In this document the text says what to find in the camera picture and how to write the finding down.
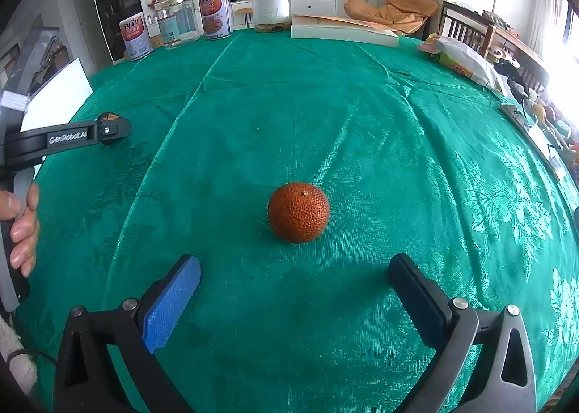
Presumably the small orange mandarin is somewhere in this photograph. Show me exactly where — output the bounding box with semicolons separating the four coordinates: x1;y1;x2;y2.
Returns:
268;182;331;243

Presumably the dark wrinkled fruit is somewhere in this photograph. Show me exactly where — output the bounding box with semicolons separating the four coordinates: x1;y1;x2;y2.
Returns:
98;112;120;121

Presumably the person's left hand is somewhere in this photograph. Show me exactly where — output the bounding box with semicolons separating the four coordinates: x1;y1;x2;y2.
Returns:
0;182;40;278

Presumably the white cardboard box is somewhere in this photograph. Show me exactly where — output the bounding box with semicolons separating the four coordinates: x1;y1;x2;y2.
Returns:
21;59;92;132

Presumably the red white tin can left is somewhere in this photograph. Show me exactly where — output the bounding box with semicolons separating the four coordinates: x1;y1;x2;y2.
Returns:
119;12;153;61

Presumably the red white tin can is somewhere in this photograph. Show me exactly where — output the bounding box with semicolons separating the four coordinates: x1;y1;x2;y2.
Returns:
119;12;153;61
198;0;233;40

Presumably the clear glass jar gold lid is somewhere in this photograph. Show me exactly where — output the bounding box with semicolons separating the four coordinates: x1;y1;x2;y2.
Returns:
155;0;203;48

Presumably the red white tin can right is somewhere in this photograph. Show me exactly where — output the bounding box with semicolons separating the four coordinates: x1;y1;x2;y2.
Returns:
198;0;233;40

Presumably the white tv cabinet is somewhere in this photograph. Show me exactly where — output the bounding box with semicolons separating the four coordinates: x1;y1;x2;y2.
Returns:
230;0;337;30

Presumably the green satin tablecloth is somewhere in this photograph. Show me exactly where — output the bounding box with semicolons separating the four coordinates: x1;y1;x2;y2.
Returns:
15;31;578;412

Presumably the white jar black lid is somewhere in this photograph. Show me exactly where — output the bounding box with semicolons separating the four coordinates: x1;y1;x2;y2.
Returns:
251;0;291;33

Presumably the fruit bowl on side table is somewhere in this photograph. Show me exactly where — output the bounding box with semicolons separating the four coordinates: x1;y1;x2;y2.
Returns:
525;99;578;159

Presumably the white snack bag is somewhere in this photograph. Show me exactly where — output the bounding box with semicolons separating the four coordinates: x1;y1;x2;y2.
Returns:
417;33;503;93

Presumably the dark wooden chair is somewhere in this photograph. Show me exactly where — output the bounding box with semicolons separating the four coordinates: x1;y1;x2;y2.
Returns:
439;1;549;91

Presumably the orange lounge chair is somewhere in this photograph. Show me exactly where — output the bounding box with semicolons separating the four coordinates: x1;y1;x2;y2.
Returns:
343;0;440;36

